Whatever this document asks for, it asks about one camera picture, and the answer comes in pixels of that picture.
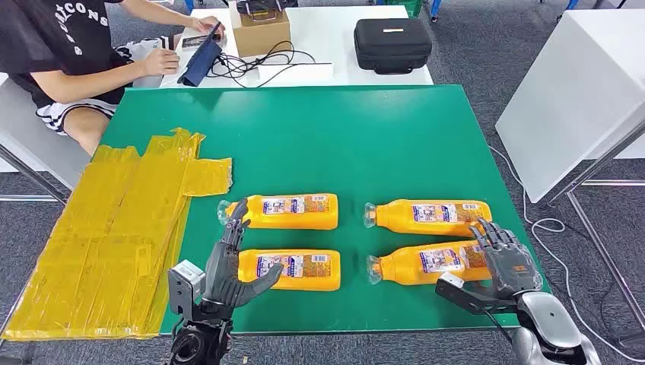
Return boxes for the brown cardboard box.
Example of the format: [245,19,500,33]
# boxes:
[229,0,294,58]

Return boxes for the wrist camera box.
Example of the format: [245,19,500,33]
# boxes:
[167,260,206,323]
[435,273,520,316]

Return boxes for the black cables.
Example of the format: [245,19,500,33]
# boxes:
[206,40,317,89]

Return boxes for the black device with handle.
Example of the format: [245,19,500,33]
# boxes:
[235,0,299,24]

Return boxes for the person's left hand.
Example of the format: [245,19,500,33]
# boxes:
[190,16,226,37]

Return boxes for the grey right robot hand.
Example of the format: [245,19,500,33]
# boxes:
[469,217,544,298]

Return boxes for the yellow taped plastic sheet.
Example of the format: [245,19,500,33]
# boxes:
[2,127,234,342]

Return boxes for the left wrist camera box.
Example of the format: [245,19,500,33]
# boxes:
[167,260,206,323]

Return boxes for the white flat box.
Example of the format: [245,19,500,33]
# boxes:
[256,62,335,86]

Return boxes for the green plastic crate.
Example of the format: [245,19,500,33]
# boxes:
[375,0,424,18]

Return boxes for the white floor cable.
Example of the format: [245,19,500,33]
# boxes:
[488,144,645,363]

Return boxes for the person's right hand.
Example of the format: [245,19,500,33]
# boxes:
[143,49,181,78]

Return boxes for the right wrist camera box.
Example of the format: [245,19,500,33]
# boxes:
[435,273,520,316]

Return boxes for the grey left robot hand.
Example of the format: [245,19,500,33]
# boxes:
[202,198,284,308]

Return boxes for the black carrying case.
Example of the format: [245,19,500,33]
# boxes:
[353,17,434,75]

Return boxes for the orange plastic bottle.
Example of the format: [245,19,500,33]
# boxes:
[366,240,492,287]
[237,249,342,293]
[218,193,339,232]
[364,198,494,238]

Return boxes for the white printed bag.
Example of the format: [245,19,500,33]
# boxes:
[116,36,175,89]

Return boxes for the person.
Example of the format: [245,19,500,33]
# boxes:
[0,0,226,157]

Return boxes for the blue tablet case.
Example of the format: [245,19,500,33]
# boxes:
[177,21,224,88]

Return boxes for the white table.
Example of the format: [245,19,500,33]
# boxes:
[160,5,434,89]
[495,8,645,336]

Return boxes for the white bench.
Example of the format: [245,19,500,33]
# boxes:
[0,72,93,205]

